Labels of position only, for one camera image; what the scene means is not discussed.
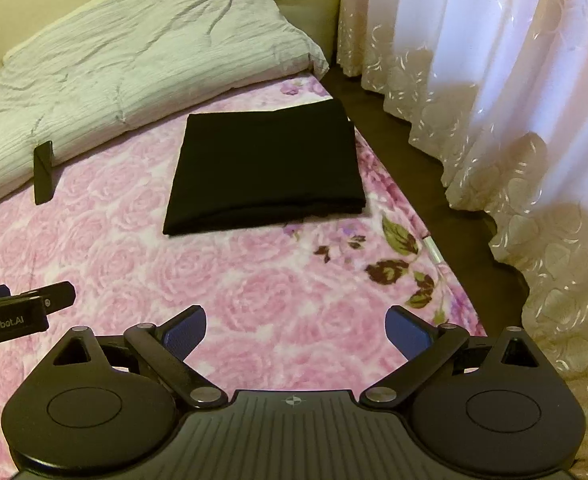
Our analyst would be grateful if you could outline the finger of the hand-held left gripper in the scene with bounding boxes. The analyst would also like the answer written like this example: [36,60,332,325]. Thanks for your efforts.
[21,281,78,319]

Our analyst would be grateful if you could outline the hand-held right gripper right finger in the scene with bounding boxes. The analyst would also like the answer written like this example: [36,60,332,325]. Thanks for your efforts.
[360,305,540,409]

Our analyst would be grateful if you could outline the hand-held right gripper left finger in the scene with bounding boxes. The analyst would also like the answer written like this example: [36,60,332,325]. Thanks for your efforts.
[54,305,227,409]

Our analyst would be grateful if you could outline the black garment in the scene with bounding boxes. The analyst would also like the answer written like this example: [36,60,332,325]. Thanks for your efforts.
[162,98,367,237]

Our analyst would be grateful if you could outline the pink floral blanket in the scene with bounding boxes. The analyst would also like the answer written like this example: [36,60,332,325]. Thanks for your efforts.
[0,74,489,471]

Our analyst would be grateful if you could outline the white plastic strip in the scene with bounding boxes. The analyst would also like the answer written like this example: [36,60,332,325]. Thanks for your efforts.
[423,236,445,264]

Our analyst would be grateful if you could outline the grey ribbed duvet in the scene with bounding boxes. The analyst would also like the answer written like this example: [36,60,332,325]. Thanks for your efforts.
[0,0,331,206]

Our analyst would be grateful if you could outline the white patterned curtain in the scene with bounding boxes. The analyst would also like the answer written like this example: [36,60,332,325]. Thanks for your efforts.
[335,0,588,480]

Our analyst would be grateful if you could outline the round cream side table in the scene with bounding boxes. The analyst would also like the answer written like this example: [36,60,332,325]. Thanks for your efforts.
[261,0,343,68]

